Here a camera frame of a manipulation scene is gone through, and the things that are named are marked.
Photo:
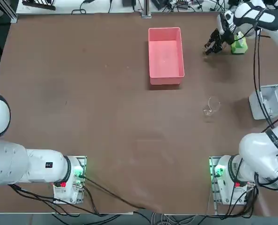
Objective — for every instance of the green tissue pack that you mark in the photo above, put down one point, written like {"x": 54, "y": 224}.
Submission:
{"x": 239, "y": 48}

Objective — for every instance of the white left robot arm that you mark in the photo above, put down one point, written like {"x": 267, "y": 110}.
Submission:
{"x": 12, "y": 161}

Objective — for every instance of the white swing-lid bin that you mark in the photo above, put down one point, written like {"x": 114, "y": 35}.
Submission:
{"x": 254, "y": 110}

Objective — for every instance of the white bench with electronics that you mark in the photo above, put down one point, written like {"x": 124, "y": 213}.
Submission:
{"x": 99, "y": 5}

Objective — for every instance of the pink plastic rectangular container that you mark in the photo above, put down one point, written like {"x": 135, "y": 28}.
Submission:
{"x": 164, "y": 56}

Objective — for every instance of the large black power adapter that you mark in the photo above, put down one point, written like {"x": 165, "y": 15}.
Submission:
{"x": 161, "y": 4}

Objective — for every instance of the aluminium profile post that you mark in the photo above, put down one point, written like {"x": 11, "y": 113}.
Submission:
{"x": 146, "y": 9}

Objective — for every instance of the aluminium frame rail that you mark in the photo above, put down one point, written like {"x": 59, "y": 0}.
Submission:
{"x": 6, "y": 11}

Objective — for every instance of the large clear glass beaker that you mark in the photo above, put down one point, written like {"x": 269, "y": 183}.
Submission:
{"x": 211, "y": 107}

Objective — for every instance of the small black power adapter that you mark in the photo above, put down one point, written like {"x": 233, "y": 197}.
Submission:
{"x": 129, "y": 2}

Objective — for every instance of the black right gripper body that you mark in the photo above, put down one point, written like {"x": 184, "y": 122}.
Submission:
{"x": 226, "y": 38}

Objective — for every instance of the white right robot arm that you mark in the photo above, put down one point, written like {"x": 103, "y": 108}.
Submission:
{"x": 258, "y": 150}

